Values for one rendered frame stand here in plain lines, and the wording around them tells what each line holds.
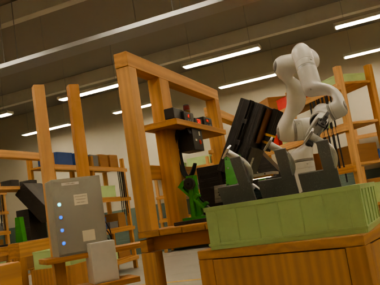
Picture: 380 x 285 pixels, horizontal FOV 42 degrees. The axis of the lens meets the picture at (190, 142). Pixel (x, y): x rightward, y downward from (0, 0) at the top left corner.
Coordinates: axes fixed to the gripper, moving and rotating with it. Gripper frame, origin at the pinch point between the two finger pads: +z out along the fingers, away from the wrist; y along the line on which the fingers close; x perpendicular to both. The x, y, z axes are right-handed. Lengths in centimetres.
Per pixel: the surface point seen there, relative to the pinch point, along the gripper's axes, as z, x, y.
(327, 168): 8.1, 10.0, -6.2
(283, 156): 7.4, -6.1, -11.8
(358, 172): -340, 92, -132
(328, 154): 8.1, 7.5, -1.3
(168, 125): -87, -71, -74
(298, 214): 22.5, 8.7, -22.0
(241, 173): 7.8, -16.9, -27.4
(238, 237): 24, -5, -44
